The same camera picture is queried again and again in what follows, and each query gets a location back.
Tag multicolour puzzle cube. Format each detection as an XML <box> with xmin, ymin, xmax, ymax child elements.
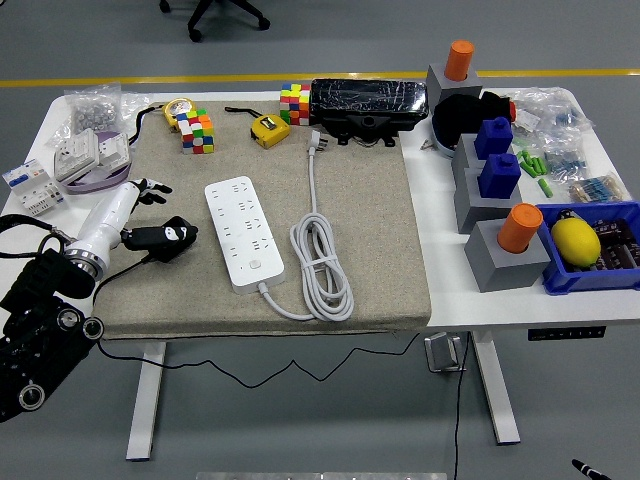
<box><xmin>278</xmin><ymin>82</ymin><xmax>312</xmax><ymax>126</ymax></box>
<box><xmin>174</xmin><ymin>107</ymin><xmax>216</xmax><ymax>156</ymax></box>

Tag black wrapped box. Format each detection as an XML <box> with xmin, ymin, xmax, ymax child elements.
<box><xmin>309</xmin><ymin>78</ymin><xmax>430</xmax><ymax>149</ymax></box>

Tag black hanging cable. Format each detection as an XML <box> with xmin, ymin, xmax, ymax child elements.
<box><xmin>452</xmin><ymin>332</ymin><xmax>474</xmax><ymax>480</ymax></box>

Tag round yellow tape measure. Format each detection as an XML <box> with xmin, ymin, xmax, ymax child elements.
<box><xmin>130</xmin><ymin>97</ymin><xmax>196</xmax><ymax>146</ymax></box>

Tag blue block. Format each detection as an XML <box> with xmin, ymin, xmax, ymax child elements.
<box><xmin>473</xmin><ymin>117</ymin><xmax>515</xmax><ymax>161</ymax></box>
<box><xmin>477</xmin><ymin>153</ymin><xmax>522</xmax><ymax>201</ymax></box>

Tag orange cylinder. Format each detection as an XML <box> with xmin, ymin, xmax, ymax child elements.
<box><xmin>496</xmin><ymin>202</ymin><xmax>544</xmax><ymax>255</ymax></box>
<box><xmin>443</xmin><ymin>39</ymin><xmax>475</xmax><ymax>82</ymax></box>

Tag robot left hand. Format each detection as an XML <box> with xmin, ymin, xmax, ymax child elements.
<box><xmin>74</xmin><ymin>177</ymin><xmax>200</xmax><ymax>266</ymax></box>

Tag small bag of blue resistors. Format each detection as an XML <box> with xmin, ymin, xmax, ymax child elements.
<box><xmin>542</xmin><ymin>142</ymin><xmax>589</xmax><ymax>179</ymax></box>

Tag white power strip cord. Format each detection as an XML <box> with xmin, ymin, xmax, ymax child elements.
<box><xmin>255</xmin><ymin>129</ymin><xmax>356</xmax><ymax>322</ymax></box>

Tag clear plastic bag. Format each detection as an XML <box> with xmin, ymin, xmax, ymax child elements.
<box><xmin>119</xmin><ymin>91</ymin><xmax>152</xmax><ymax>121</ymax></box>

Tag silver metal bracket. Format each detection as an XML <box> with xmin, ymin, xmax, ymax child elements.
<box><xmin>423</xmin><ymin>332</ymin><xmax>464</xmax><ymax>374</ymax></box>

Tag black adapter cord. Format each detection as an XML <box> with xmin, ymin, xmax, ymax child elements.
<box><xmin>91</xmin><ymin>252</ymin><xmax>422</xmax><ymax>389</ymax></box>

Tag black table control panel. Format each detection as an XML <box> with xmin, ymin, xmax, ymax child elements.
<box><xmin>527</xmin><ymin>325</ymin><xmax>607</xmax><ymax>343</ymax></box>

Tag black plug adapter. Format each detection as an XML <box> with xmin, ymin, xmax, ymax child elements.
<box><xmin>142</xmin><ymin>227</ymin><xmax>200</xmax><ymax>264</ymax></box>

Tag grey-brown mat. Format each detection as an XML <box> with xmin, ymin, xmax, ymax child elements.
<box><xmin>91</xmin><ymin>99</ymin><xmax>433</xmax><ymax>341</ymax></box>

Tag dark electronic parts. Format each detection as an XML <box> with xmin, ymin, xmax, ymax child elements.
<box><xmin>592</xmin><ymin>219</ymin><xmax>640</xmax><ymax>271</ymax></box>

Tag white socket panel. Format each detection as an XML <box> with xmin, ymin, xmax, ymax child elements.
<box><xmin>53</xmin><ymin>128</ymin><xmax>100</xmax><ymax>182</ymax></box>
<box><xmin>97</xmin><ymin>132</ymin><xmax>132</xmax><ymax>169</ymax></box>

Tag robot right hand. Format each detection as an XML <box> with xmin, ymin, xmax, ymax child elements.
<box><xmin>571</xmin><ymin>458</ymin><xmax>610</xmax><ymax>480</ymax></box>

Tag purple tape roll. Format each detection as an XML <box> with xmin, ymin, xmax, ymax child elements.
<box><xmin>64</xmin><ymin>130</ymin><xmax>134</xmax><ymax>195</ymax></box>

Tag white circuit breaker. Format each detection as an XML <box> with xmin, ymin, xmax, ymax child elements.
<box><xmin>2</xmin><ymin>158</ymin><xmax>69</xmax><ymax>217</ymax></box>

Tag black office chair base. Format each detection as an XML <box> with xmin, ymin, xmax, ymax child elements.
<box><xmin>158</xmin><ymin>0</ymin><xmax>271</xmax><ymax>43</ymax></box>

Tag white power strip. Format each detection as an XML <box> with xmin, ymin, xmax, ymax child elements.
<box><xmin>204</xmin><ymin>174</ymin><xmax>287</xmax><ymax>295</ymax></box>

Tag large bag of blue parts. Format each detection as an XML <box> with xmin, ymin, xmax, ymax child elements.
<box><xmin>509</xmin><ymin>87</ymin><xmax>596</xmax><ymax>146</ymax></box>

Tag white round base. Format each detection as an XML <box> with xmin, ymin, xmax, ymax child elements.
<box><xmin>433</xmin><ymin>134</ymin><xmax>459</xmax><ymax>160</ymax></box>

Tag yellow lemon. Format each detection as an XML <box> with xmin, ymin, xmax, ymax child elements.
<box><xmin>550</xmin><ymin>218</ymin><xmax>602</xmax><ymax>266</ymax></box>

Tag bag of grey screws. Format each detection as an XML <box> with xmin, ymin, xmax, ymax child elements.
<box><xmin>63</xmin><ymin>84</ymin><xmax>124</xmax><ymax>134</ymax></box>

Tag grey square block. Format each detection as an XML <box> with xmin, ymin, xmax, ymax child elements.
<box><xmin>451</xmin><ymin>133</ymin><xmax>489</xmax><ymax>176</ymax></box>
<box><xmin>464</xmin><ymin>218</ymin><xmax>553</xmax><ymax>294</ymax></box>
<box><xmin>453</xmin><ymin>167</ymin><xmax>523</xmax><ymax>235</ymax></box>
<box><xmin>426</xmin><ymin>63</ymin><xmax>484</xmax><ymax>106</ymax></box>

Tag blue plastic bin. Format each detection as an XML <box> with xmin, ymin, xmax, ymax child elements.
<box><xmin>534</xmin><ymin>200</ymin><xmax>640</xmax><ymax>296</ymax></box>

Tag white table leg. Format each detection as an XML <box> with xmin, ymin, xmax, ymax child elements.
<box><xmin>124</xmin><ymin>339</ymin><xmax>167</xmax><ymax>462</ymax></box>
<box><xmin>469</xmin><ymin>330</ymin><xmax>522</xmax><ymax>446</ymax></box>

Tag square yellow tape measure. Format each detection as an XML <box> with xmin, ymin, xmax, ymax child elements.
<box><xmin>223</xmin><ymin>105</ymin><xmax>292</xmax><ymax>150</ymax></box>

